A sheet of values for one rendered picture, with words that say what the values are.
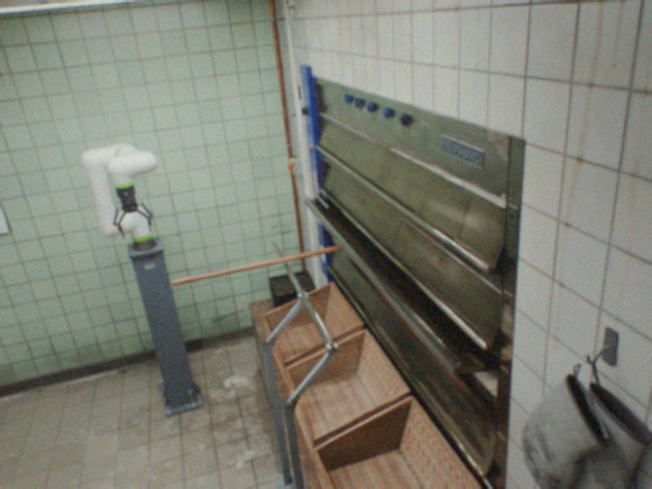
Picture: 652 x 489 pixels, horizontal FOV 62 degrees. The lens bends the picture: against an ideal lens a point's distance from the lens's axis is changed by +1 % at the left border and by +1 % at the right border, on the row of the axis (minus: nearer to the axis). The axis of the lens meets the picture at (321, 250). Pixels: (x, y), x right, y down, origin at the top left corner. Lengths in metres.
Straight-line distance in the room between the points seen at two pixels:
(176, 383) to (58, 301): 1.11
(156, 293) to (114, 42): 1.61
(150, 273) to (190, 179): 0.86
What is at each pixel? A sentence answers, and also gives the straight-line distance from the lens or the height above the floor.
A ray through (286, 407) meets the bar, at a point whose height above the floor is 0.94.
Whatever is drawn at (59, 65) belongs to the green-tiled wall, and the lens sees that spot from 3.93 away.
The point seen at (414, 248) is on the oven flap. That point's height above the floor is 1.55.
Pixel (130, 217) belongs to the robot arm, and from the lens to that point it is 3.37.
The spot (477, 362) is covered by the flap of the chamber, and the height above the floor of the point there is 1.40.
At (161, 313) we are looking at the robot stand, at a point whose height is 0.76.
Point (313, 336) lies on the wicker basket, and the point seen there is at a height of 0.59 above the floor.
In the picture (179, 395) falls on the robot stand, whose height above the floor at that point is 0.12.
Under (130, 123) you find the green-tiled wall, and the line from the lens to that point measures 3.93.
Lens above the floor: 2.43
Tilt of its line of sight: 24 degrees down
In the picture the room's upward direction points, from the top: 6 degrees counter-clockwise
